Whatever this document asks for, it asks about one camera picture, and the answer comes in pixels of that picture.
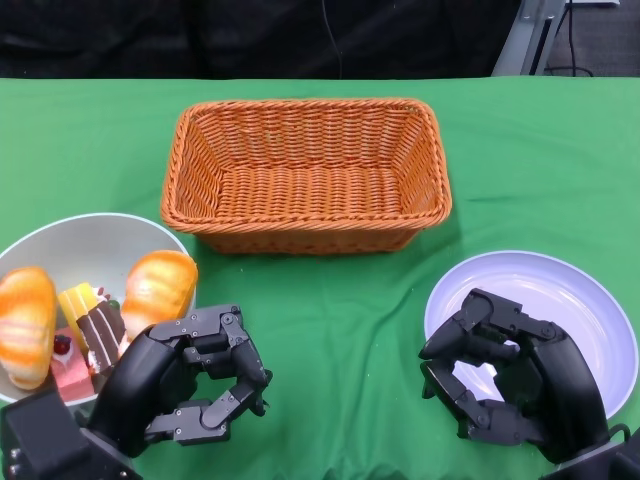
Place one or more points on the green tablecloth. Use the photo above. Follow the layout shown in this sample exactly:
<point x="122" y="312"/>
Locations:
<point x="100" y="150"/>

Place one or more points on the chocolate layered cake slice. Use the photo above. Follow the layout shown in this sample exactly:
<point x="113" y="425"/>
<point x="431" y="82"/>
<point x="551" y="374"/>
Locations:
<point x="100" y="335"/>

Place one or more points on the orange striped bread roll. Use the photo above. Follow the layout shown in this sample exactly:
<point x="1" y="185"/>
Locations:
<point x="160" y="285"/>
<point x="25" y="325"/>

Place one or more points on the orange wicker basket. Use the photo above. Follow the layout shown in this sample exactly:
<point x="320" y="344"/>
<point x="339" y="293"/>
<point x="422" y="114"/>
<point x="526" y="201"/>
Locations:
<point x="310" y="200"/>

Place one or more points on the yellow cake slice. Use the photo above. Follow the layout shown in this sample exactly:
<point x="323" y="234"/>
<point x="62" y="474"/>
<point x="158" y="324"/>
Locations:
<point x="75" y="305"/>

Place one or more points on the grey metal frame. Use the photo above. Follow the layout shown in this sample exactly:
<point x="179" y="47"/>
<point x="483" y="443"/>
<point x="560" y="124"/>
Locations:
<point x="525" y="40"/>

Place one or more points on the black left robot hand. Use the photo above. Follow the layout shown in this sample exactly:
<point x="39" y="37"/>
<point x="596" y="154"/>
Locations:
<point x="145" y="370"/>

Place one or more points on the pale green bowl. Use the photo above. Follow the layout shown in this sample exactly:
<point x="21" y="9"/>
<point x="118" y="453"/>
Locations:
<point x="90" y="245"/>

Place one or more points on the lavender plate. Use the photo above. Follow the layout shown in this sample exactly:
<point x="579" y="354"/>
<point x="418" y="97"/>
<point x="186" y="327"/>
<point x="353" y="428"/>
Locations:
<point x="550" y="285"/>

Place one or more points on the black cloth backdrop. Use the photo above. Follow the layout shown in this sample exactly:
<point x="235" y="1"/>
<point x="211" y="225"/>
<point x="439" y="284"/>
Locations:
<point x="150" y="35"/>

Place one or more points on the salmon pink cake slice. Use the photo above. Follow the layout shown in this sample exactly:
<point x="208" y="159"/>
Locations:
<point x="70" y="375"/>

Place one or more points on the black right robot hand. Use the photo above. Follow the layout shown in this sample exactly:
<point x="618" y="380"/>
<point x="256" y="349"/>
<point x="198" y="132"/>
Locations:
<point x="565" y="390"/>

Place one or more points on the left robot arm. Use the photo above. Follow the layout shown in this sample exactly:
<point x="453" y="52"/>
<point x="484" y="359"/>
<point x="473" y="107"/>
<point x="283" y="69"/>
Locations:
<point x="35" y="435"/>

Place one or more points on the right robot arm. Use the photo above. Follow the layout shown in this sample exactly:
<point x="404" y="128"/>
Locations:
<point x="615" y="465"/>

